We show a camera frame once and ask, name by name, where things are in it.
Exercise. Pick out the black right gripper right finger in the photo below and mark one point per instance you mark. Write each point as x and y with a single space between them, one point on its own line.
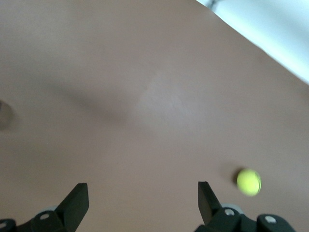
208 204

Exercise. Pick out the yellow Head tennis ball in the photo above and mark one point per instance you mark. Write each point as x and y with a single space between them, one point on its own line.
249 181

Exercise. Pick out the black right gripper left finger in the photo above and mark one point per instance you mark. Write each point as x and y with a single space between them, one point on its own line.
72 205

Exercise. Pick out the brown table mat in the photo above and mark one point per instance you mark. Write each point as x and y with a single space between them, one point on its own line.
120 72

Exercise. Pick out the white tennis ball can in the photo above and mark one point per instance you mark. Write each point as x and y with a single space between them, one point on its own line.
4 116

